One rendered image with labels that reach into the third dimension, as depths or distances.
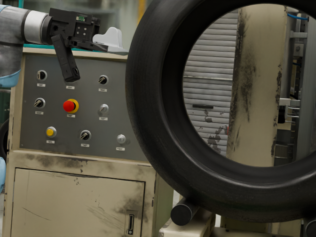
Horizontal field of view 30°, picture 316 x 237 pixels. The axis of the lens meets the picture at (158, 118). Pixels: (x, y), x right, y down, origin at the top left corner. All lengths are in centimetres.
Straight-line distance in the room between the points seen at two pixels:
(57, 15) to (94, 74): 69
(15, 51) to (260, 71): 63
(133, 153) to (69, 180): 24
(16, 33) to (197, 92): 955
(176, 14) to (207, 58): 966
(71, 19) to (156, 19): 24
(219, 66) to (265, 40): 922
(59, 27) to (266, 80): 56
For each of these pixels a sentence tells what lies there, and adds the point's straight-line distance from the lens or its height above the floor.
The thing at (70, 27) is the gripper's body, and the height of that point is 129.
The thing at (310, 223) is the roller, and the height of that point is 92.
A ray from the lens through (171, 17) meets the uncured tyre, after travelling 124.
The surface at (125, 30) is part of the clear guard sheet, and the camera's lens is 205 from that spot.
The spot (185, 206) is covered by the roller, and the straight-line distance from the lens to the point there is 126.
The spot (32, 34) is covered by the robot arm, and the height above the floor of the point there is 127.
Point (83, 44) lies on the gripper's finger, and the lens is 137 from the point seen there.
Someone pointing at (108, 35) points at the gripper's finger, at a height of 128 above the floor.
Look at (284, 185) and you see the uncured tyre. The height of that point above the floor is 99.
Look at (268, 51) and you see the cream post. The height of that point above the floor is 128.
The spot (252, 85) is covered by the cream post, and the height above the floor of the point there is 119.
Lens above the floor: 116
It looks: 3 degrees down
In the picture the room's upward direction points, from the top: 5 degrees clockwise
